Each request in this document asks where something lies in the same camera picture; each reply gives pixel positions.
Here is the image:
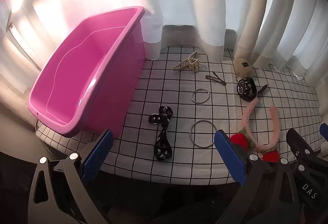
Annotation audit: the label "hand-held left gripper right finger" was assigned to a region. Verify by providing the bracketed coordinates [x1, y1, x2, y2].
[214, 130, 305, 224]

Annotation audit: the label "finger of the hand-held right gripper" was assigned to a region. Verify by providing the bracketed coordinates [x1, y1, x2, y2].
[286, 129, 321, 163]
[320, 123, 328, 142]

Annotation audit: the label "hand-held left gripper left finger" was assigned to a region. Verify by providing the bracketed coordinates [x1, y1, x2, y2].
[28, 129, 114, 224]

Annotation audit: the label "pink fuzzy headband red pompoms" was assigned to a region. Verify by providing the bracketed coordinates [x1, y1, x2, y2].
[229, 99, 280, 162]

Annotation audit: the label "silver bangle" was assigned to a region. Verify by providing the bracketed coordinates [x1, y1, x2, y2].
[189, 121, 218, 148]
[191, 88, 211, 105]

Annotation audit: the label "black wristwatch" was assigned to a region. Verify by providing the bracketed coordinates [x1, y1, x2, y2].
[237, 76, 268, 100]

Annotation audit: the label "pink plastic tub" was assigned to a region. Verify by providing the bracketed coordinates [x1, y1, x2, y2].
[28, 6, 146, 139]

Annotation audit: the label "fluffy beige pouch with chain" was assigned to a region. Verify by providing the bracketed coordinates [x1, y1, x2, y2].
[234, 59, 254, 84]

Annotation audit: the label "gold hair claw clip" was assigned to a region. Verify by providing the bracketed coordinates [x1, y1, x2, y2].
[173, 51, 200, 73]

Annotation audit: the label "cream thick curtain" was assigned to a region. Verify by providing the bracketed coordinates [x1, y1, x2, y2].
[234, 0, 318, 67]

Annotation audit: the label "black patterned bow hair tie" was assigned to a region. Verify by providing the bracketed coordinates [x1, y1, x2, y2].
[149, 106, 173, 162]

